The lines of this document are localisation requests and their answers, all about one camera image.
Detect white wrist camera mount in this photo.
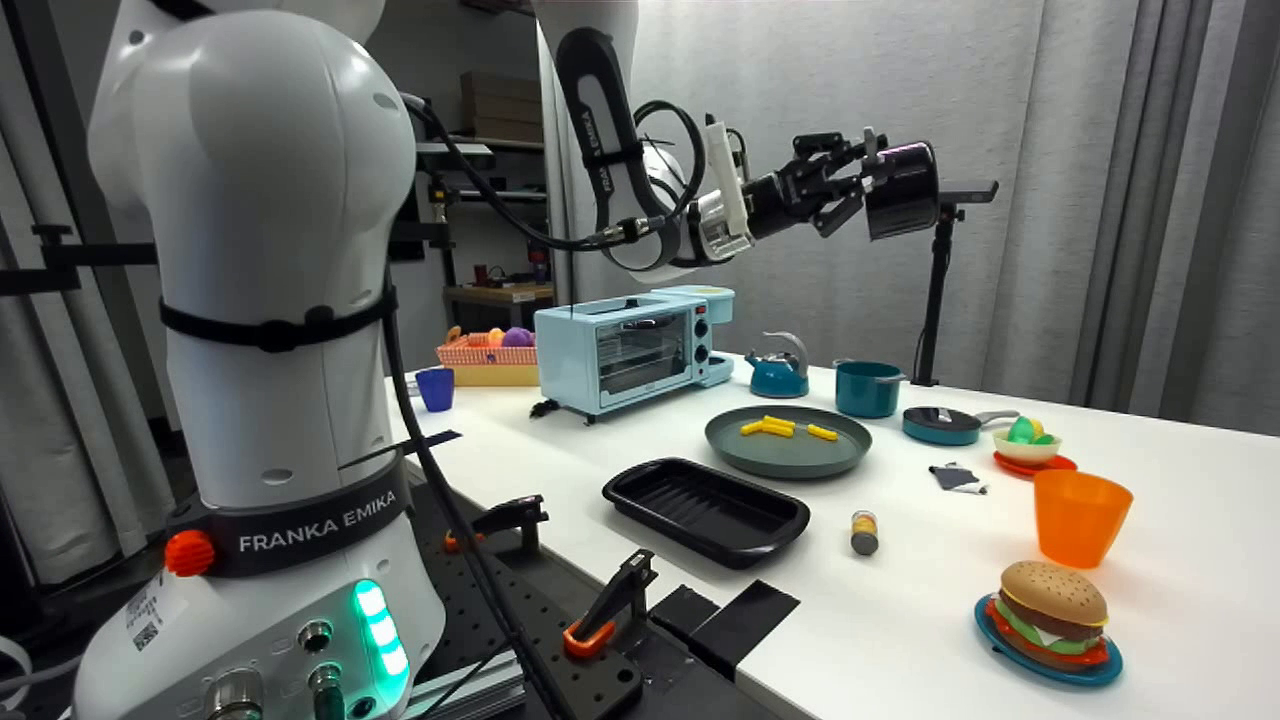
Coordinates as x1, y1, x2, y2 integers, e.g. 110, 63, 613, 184
690, 110, 762, 269

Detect teal toy frying pan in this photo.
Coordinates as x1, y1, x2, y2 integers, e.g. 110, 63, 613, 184
900, 403, 1025, 450

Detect brown cardboard box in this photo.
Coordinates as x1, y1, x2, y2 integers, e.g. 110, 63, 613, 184
455, 66, 548, 142

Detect light blue toaster oven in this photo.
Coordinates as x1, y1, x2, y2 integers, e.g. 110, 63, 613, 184
534, 279, 741, 425

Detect orange plastic cup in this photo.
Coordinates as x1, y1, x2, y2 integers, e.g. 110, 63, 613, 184
1034, 465, 1136, 570

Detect black clamp with orange tip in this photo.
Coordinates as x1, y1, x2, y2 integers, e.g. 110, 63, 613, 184
445, 490, 557, 559
557, 543, 664, 668

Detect dark metal shelf rack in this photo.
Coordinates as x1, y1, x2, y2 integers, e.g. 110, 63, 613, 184
404, 54, 557, 336

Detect toy hamburger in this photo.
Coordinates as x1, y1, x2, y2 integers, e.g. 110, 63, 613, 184
993, 556, 1114, 654

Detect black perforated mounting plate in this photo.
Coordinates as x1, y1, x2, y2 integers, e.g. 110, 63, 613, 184
395, 474, 804, 720

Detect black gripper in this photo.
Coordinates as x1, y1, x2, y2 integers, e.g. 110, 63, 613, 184
746, 127, 894, 244

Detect small yellow toy can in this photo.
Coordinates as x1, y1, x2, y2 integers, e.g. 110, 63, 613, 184
847, 508, 886, 559

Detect black tape strip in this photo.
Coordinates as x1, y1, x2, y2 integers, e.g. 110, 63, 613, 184
395, 425, 464, 456

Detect black tripod stand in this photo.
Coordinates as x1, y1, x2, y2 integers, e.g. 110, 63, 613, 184
907, 177, 1009, 391

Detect small teal toy plate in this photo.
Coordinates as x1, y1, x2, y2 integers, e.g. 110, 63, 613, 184
974, 592, 1128, 690

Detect blue plastic cup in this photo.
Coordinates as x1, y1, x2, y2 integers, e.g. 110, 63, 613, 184
412, 364, 461, 417

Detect pink toy tray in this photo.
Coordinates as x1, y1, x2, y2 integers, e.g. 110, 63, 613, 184
432, 323, 544, 391

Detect teal toy pot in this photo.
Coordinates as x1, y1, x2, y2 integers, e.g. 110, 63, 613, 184
832, 354, 907, 425

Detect grey round plate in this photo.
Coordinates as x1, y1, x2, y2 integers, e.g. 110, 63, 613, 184
699, 403, 875, 483

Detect black tape patch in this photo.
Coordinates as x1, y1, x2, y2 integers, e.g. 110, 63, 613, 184
649, 577, 804, 678

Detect grey curtain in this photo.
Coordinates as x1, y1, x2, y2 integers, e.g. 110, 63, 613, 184
984, 0, 1280, 441

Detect small red toy plate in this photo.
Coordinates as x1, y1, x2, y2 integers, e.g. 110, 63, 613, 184
988, 447, 1081, 483

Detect teal toy kettle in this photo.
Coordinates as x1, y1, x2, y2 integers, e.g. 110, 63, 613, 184
746, 327, 816, 403

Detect black rectangular ridged tray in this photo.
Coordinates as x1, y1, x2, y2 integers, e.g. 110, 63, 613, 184
602, 456, 816, 570

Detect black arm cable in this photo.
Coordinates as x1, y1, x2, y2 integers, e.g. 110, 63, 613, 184
384, 21, 716, 720

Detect aluminium extrusion bar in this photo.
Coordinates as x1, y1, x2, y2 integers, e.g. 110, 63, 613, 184
395, 646, 534, 720

